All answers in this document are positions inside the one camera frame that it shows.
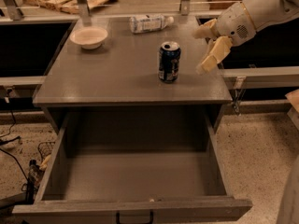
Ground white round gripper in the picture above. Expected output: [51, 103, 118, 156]
[192, 2, 256, 75]

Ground black cable on floor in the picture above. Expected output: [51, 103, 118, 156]
[0, 89, 29, 182]

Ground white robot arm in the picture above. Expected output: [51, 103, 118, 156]
[192, 0, 299, 75]

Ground black wire basket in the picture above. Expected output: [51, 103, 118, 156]
[37, 142, 55, 161]

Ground blue pepsi can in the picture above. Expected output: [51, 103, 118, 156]
[158, 41, 181, 83]

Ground grey cabinet with countertop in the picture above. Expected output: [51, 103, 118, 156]
[34, 16, 231, 130]

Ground white ceramic bowl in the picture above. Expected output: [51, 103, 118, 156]
[70, 26, 108, 49]

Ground metal railing frame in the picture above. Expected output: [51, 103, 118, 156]
[0, 0, 237, 25]

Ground open grey top drawer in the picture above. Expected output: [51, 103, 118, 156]
[13, 106, 252, 224]

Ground clear plastic water bottle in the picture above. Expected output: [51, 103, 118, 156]
[129, 14, 174, 34]

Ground black drawer handle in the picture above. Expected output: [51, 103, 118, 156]
[115, 211, 154, 224]

